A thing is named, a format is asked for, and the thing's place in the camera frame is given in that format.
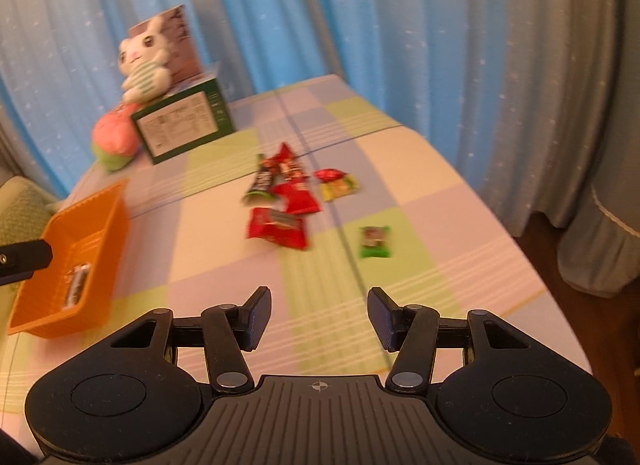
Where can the brown printed picture box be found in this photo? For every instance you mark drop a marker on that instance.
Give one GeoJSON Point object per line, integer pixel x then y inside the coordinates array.
{"type": "Point", "coordinates": [182, 45]}

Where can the green zigzag cushion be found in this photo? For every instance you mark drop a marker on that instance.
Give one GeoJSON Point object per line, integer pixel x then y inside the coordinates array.
{"type": "Point", "coordinates": [20, 220]}

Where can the plain red snack packet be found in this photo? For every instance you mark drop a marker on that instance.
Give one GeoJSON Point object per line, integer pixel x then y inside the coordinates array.
{"type": "Point", "coordinates": [300, 200]}

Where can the white plush bunny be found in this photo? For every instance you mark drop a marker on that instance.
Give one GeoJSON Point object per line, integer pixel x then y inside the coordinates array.
{"type": "Point", "coordinates": [142, 75]}

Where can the pink plush radish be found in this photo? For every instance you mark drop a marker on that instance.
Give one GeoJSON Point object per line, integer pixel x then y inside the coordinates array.
{"type": "Point", "coordinates": [115, 135]}

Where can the large red snack packet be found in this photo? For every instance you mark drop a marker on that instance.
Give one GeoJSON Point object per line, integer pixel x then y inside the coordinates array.
{"type": "Point", "coordinates": [275, 230]}

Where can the silver snack packet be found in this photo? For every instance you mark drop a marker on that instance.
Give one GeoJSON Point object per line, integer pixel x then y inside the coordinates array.
{"type": "Point", "coordinates": [77, 282]}

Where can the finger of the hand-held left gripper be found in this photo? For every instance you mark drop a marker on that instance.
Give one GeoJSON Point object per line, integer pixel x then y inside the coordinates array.
{"type": "Point", "coordinates": [25, 257]}

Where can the blue curtain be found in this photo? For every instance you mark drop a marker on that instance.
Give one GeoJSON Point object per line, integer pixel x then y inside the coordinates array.
{"type": "Point", "coordinates": [350, 5]}

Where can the green cardboard box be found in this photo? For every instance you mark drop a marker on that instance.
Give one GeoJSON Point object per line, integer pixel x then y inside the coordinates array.
{"type": "Point", "coordinates": [175, 122]}

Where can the orange plastic basket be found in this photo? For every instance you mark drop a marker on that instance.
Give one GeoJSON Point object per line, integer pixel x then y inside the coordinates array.
{"type": "Point", "coordinates": [107, 245]}

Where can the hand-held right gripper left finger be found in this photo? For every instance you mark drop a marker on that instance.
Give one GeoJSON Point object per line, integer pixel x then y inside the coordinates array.
{"type": "Point", "coordinates": [257, 317]}

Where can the yellow green snack packet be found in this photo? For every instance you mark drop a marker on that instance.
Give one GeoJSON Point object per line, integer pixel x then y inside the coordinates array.
{"type": "Point", "coordinates": [342, 189]}

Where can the grey frilled fabric cover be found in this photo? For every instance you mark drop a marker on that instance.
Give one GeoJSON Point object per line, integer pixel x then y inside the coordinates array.
{"type": "Point", "coordinates": [600, 245]}

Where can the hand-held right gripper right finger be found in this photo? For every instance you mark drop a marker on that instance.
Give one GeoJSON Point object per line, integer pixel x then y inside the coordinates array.
{"type": "Point", "coordinates": [382, 317]}

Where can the small red candy packet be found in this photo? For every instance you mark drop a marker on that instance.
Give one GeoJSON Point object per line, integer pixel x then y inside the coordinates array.
{"type": "Point", "coordinates": [327, 175]}

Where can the black and green snack packet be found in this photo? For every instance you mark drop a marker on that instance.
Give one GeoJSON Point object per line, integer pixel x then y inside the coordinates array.
{"type": "Point", "coordinates": [261, 182]}

